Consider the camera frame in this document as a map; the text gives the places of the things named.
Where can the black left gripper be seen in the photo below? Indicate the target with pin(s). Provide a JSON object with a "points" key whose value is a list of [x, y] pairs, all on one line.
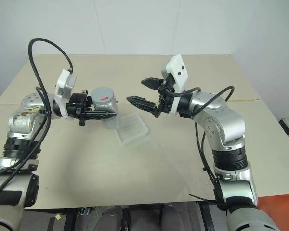
{"points": [[75, 104]]}

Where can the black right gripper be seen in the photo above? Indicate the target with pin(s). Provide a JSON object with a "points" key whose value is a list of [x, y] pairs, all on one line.
{"points": [[167, 101]]}

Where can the grey jar lid red arrow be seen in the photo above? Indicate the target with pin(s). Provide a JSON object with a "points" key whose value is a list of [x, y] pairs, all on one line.
{"points": [[103, 98]]}

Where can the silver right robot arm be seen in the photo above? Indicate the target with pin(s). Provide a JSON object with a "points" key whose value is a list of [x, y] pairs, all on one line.
{"points": [[228, 127]]}

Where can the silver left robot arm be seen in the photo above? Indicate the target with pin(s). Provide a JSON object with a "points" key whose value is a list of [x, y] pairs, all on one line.
{"points": [[19, 125]]}

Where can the clear plastic box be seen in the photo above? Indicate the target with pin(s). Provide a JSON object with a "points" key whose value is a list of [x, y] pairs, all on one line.
{"points": [[132, 130]]}

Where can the dark rounded shape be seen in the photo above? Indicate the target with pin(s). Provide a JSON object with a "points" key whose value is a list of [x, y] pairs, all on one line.
{"points": [[112, 219]]}

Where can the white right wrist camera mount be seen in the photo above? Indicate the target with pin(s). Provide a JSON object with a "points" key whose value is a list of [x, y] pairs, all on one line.
{"points": [[179, 69]]}

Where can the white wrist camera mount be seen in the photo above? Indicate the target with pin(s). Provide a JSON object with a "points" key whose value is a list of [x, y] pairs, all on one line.
{"points": [[62, 81], [179, 69]]}

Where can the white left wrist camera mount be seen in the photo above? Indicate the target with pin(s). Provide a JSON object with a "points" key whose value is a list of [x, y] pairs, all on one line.
{"points": [[62, 81]]}

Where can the black table frame bar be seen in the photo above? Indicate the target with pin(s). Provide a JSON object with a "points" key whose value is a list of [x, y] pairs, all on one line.
{"points": [[207, 216]]}

